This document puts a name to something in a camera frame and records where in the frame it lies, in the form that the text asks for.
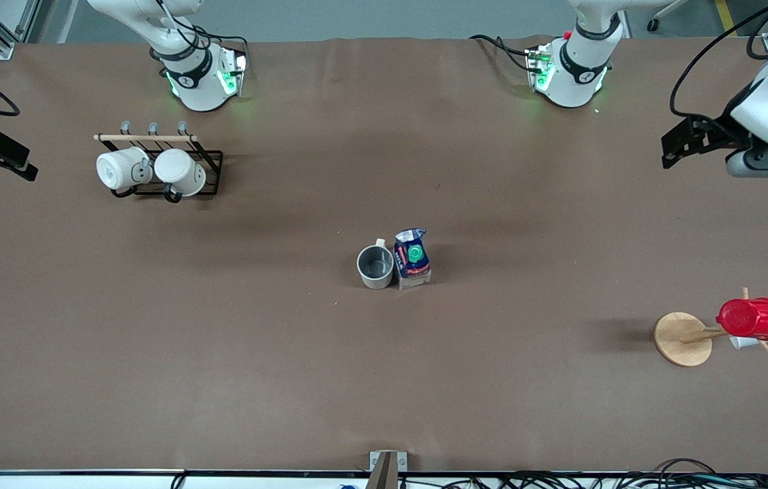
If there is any blue milk carton green cap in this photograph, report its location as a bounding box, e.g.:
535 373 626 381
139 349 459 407
394 228 433 291

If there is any white mug grey inside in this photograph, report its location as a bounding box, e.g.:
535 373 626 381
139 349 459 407
356 238 395 291

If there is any white cup with face print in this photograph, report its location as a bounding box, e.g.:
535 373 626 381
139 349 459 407
96 147 152 199

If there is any red plastic cup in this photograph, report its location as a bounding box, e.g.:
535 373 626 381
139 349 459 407
716 297 768 342

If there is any office chair caster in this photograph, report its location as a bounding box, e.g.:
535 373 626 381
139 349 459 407
647 0 687 33

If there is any wooden mug tree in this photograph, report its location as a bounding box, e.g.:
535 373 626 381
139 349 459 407
654 287 768 367

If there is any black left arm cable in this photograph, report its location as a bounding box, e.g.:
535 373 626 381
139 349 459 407
669 0 768 120

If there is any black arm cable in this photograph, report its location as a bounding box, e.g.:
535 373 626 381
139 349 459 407
0 0 249 116
669 0 768 120

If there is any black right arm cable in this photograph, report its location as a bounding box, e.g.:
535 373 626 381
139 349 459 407
0 0 249 116

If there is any black wire rack wooden rod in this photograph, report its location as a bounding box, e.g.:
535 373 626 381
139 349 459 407
94 132 223 203

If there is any plain white cup black handle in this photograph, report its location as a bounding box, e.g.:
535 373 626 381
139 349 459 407
154 149 207 203

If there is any black base power cable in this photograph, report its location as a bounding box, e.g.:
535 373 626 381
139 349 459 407
471 34 535 72

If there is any black cable bundle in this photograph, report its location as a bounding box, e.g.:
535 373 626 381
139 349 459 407
397 458 768 489

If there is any metal mounting bracket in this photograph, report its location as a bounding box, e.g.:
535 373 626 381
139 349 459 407
369 450 408 489

